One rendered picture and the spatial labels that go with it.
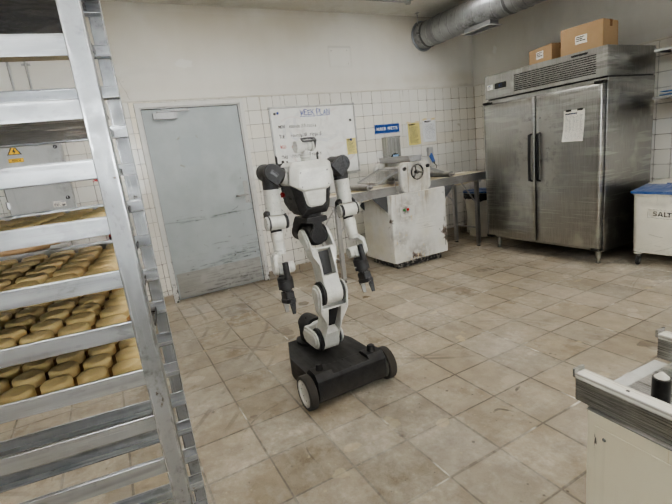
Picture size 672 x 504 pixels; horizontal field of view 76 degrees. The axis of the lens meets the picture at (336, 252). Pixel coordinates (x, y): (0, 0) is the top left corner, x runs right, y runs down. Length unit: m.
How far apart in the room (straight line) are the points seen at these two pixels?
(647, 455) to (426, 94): 5.74
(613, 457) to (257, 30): 4.96
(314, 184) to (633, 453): 1.88
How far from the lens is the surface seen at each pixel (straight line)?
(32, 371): 1.01
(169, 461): 0.90
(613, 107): 4.92
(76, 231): 0.79
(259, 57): 5.25
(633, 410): 1.00
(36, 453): 0.92
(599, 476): 1.11
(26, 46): 0.81
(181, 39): 5.07
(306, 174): 2.39
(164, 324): 1.26
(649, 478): 1.04
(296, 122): 5.27
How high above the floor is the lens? 1.39
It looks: 13 degrees down
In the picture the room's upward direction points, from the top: 7 degrees counter-clockwise
